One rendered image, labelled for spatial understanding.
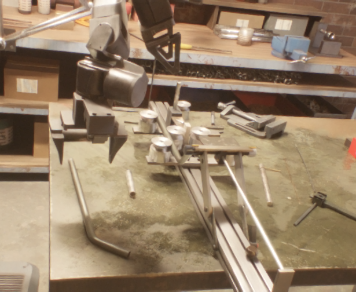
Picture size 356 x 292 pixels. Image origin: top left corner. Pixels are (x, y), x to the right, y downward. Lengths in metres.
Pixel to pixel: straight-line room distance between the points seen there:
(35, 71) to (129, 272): 1.81
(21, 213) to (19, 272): 0.77
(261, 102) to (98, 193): 2.43
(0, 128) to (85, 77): 1.94
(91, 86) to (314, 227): 0.58
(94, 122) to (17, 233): 1.63
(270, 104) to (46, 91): 1.59
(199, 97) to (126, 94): 2.38
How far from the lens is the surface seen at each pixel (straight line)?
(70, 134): 1.26
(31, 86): 2.57
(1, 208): 2.56
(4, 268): 1.81
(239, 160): 0.98
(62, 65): 3.20
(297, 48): 2.71
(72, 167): 1.12
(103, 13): 0.91
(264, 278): 0.87
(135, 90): 0.82
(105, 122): 0.80
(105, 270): 0.85
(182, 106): 1.47
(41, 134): 2.69
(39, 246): 2.30
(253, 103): 3.34
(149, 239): 0.93
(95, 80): 0.85
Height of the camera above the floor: 1.45
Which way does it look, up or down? 26 degrees down
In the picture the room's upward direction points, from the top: 10 degrees clockwise
